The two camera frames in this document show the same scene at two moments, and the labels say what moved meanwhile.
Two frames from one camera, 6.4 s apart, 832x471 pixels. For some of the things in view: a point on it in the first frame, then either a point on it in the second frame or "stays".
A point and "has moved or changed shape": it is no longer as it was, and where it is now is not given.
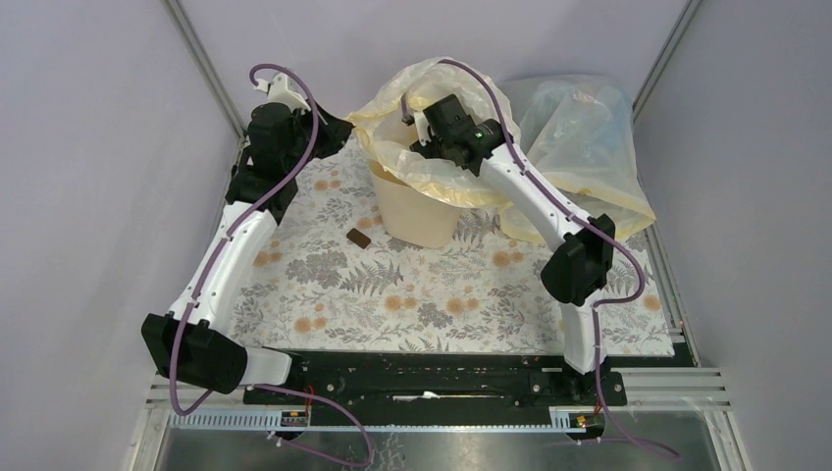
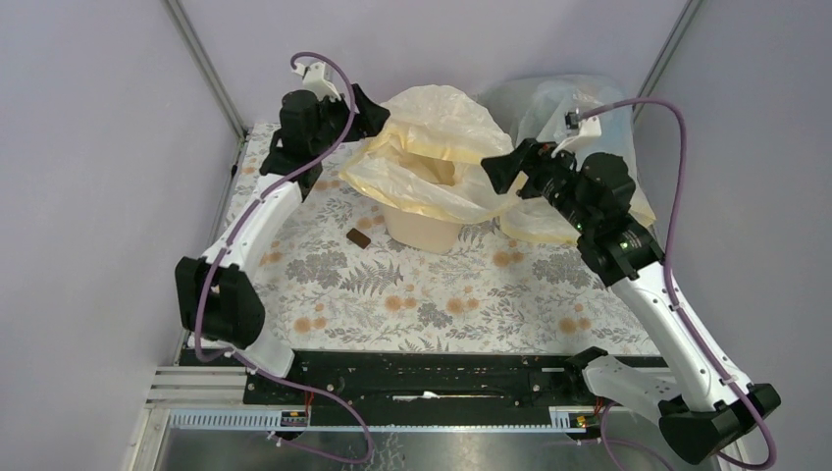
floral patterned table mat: (329, 284) stays
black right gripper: (424, 148) → (501, 170)
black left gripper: (336, 132) → (370, 120)
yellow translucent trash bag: (389, 138) has moved or changed shape
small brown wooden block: (358, 237) stays
